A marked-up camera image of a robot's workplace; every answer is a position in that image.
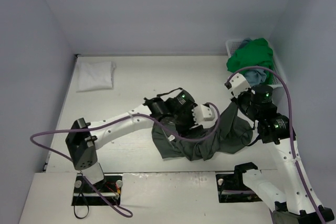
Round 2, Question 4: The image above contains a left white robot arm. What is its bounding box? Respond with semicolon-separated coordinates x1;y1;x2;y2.
65;88;215;193

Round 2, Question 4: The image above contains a white laundry basket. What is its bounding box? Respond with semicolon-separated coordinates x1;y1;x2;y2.
225;38;285;88

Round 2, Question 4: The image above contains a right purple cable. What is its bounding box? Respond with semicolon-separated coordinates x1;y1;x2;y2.
225;66;329;224

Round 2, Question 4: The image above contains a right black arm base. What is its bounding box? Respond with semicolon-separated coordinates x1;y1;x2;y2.
215;162;261;204

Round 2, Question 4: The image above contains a white t shirt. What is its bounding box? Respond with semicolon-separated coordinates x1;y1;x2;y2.
77;61;116;92

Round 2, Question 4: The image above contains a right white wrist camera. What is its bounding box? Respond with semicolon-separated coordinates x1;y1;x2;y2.
225;73;251;100

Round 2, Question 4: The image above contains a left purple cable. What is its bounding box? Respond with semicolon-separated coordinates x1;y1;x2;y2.
30;102;222;218

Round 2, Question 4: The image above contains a grey green t shirt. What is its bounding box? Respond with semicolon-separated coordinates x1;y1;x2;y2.
152;103;253;161

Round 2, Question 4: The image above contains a black thin looped cable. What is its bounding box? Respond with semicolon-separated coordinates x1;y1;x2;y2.
73;192;90;220

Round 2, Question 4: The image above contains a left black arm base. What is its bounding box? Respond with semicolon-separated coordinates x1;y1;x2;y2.
71;174;122;206

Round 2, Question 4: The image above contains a purple cable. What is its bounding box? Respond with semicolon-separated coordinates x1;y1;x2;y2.
225;66;329;224
30;102;222;218

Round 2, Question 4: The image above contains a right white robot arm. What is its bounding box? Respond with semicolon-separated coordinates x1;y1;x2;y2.
232;84;335;223

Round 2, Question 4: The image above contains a blue t shirt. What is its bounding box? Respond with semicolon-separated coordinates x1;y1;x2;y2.
241;39;268;86

